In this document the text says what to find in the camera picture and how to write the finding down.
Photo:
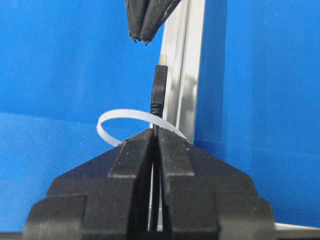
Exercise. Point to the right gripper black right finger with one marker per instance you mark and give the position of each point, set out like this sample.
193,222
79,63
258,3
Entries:
204,198

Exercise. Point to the silver aluminium extrusion frame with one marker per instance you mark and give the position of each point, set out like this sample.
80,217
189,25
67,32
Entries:
183,75

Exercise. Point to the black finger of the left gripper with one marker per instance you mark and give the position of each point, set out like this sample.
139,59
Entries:
136,11
157,12

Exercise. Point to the blue table cloth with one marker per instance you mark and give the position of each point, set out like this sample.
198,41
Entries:
63,63

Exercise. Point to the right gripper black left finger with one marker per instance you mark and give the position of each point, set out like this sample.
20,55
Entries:
106,198

